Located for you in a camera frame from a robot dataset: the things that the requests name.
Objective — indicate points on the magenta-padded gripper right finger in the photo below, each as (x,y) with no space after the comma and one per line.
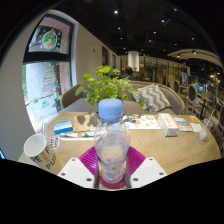
(148,171)

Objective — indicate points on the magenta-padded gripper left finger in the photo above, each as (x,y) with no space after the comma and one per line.
(75,171)

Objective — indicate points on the clear bottle with blue cap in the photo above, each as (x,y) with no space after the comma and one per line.
(111,146)

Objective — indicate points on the pill blister pack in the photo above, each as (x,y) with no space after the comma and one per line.
(54,142)

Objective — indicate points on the flat round red coaster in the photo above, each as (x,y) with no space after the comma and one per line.
(113,185)

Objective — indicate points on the white printed cup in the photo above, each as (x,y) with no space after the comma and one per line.
(41,153)

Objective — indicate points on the white tube with teal print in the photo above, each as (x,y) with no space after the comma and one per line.
(88,134)

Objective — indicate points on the blue and white flat box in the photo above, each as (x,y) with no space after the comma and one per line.
(63,127)

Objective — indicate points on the colourful printed leaflet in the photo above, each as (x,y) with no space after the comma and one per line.
(143,122)

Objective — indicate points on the white carton box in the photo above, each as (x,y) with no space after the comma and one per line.
(168,124)

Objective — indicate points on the white printed booklet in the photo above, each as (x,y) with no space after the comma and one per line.
(182,124)

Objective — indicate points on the clear plastic cup with straw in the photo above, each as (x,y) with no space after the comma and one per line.
(204,131)

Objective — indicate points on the grey chevron cushion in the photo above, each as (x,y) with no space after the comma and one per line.
(153,98)

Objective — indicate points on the beige curved sofa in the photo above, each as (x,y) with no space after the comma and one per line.
(70,96)

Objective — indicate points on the group of dining chairs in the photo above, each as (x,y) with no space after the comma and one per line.
(196,96)

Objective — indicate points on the green potted plant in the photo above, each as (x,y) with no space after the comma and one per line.
(103,86)

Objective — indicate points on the window with festive stickers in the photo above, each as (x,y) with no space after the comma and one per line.
(45,83)

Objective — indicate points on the person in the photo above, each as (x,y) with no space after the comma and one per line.
(128,74)

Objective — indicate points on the white round column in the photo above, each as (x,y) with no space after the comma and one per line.
(133,60)

